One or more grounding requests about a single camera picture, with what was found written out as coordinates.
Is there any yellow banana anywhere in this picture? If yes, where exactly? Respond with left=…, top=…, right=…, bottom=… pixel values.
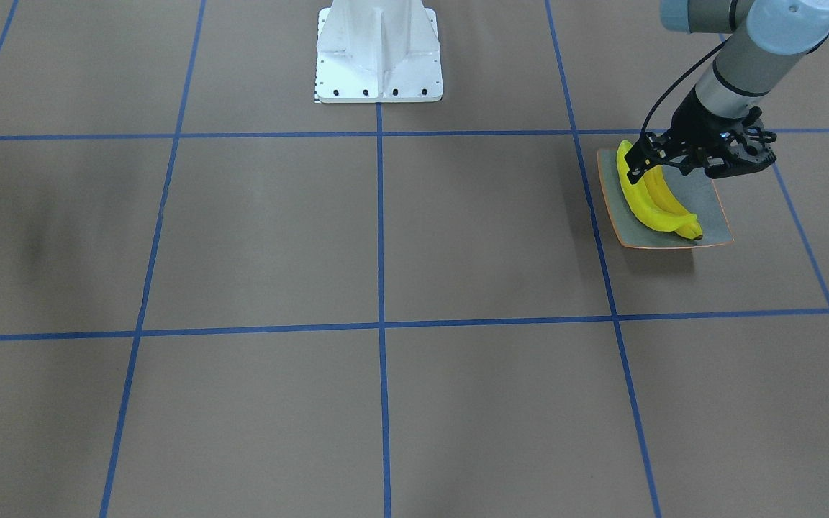
left=615, top=139, right=698, bottom=232
left=642, top=166, right=703, bottom=240

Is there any grey square plate orange rim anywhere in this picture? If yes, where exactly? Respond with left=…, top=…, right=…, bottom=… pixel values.
left=597, top=141, right=734, bottom=250

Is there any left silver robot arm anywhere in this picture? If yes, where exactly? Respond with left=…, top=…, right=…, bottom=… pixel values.
left=617, top=1, right=829, bottom=183

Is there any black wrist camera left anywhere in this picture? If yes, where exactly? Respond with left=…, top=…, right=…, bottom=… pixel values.
left=703, top=107, right=779, bottom=179

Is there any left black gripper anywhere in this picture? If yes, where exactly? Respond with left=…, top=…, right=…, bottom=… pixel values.
left=625, top=88, right=739, bottom=181

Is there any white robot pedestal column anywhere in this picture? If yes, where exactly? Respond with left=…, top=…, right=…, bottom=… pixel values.
left=314, top=1, right=444, bottom=103

